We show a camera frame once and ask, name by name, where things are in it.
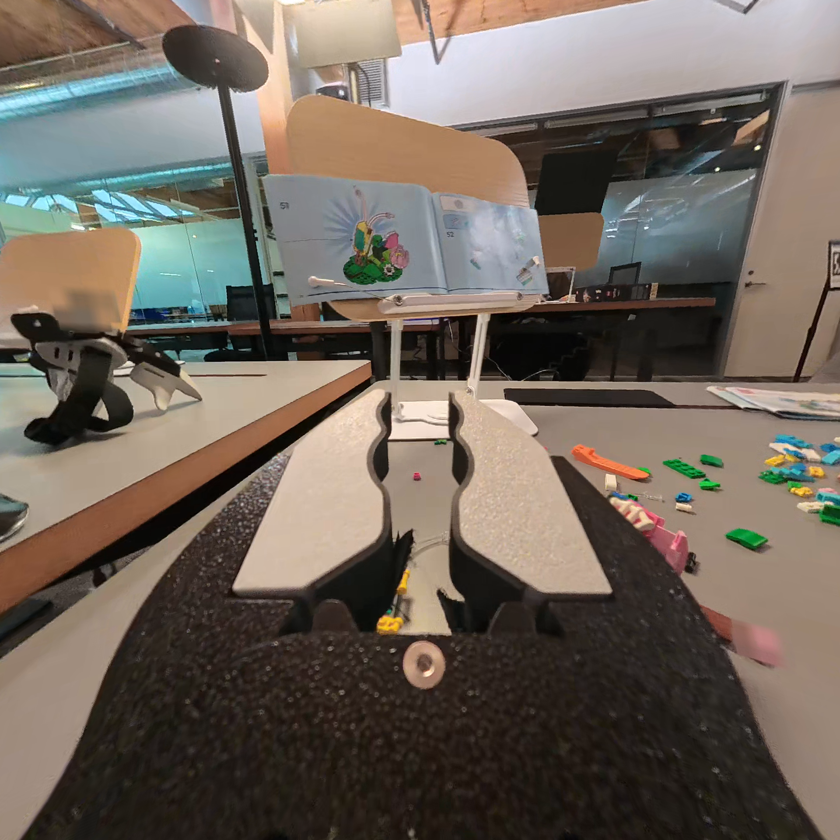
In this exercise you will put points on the orange brick separator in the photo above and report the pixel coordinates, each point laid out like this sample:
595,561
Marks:
607,461

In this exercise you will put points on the long green toy plate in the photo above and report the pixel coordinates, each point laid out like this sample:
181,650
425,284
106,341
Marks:
684,468

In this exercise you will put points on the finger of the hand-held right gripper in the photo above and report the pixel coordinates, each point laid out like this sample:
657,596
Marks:
167,380

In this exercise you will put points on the pink and white toy assembly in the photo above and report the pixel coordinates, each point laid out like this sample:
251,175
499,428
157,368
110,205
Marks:
656,528

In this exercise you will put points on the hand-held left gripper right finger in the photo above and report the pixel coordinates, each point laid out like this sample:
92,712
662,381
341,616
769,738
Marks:
525,518

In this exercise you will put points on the yellow toy piece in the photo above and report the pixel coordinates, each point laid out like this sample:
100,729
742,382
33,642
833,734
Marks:
388,623

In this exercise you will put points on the grey ceiling panel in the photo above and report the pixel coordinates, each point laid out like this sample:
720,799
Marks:
344,33

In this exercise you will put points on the wooden book stand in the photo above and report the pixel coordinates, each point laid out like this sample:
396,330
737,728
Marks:
394,151

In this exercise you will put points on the open blue instruction booklet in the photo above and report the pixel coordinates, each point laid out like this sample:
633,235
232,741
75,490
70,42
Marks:
328,216

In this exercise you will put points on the stack of paper booklets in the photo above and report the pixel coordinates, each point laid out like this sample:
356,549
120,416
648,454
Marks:
781,401

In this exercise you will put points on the pile of colourful toy bricks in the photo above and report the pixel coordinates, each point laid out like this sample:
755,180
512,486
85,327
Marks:
804,476

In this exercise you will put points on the long wooden table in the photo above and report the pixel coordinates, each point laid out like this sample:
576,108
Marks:
623,304

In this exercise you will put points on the black floor lamp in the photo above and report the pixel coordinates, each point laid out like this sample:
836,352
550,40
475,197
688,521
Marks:
216,59

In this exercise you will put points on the black office chair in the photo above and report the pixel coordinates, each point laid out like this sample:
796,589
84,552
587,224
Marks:
249,308

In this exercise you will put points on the curved green toy brick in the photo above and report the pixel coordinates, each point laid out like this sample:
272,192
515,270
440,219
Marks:
747,539

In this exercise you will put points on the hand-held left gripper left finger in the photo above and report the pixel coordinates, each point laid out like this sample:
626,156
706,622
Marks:
315,512

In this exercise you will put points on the sign on black stand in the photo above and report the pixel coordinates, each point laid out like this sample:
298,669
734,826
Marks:
835,262

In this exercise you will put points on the black hanging screen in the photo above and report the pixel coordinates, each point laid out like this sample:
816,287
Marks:
576,182

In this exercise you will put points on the small wooden chair back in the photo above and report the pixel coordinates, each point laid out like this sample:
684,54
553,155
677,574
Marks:
571,239

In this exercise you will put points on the white door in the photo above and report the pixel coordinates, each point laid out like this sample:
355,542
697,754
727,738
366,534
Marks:
781,229

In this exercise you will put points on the dark rounded object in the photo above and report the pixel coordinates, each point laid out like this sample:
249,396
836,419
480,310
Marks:
12,518

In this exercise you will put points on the white book stand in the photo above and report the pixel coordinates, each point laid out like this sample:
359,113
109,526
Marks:
459,300

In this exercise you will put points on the grey desk with wooden edge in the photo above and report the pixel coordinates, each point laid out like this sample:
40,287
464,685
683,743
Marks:
164,433

